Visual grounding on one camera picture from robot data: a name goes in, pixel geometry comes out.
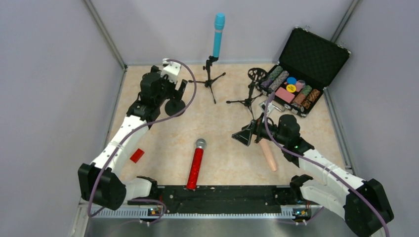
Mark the beige microphone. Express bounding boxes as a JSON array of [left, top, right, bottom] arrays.
[[259, 139, 277, 172]]

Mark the black tripod stand with basket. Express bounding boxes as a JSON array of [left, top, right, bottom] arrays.
[[226, 68, 267, 119]]

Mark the black round-base mic stand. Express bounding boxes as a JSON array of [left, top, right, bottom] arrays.
[[165, 99, 186, 116]]

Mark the blue microphone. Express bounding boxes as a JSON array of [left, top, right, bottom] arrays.
[[212, 13, 225, 58]]

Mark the red plastic block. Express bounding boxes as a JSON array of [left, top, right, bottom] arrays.
[[130, 149, 144, 163]]

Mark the pink playing card deck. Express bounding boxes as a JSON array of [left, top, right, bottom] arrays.
[[275, 87, 295, 103]]

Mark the blue dealer button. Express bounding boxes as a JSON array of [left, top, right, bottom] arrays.
[[287, 77, 297, 84]]

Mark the yellow big blind button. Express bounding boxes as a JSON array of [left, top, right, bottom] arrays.
[[286, 84, 297, 93]]

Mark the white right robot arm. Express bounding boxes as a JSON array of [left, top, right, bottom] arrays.
[[232, 114, 394, 237]]

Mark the red glitter microphone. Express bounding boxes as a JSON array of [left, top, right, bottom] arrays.
[[186, 138, 207, 190]]

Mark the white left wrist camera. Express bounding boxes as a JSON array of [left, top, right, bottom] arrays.
[[160, 58, 181, 85]]

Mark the small black tripod mic stand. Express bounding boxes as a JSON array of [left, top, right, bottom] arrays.
[[196, 55, 226, 104]]

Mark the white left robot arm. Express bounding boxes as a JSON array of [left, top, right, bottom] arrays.
[[78, 62, 188, 210]]

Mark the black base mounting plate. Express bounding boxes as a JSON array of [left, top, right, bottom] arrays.
[[147, 185, 317, 214]]

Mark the black poker chip case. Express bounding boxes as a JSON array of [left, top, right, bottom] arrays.
[[258, 27, 351, 117]]

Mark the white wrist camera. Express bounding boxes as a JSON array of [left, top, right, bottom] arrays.
[[160, 58, 181, 85], [259, 101, 278, 117]]

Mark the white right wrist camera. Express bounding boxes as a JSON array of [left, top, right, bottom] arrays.
[[259, 101, 278, 117]]

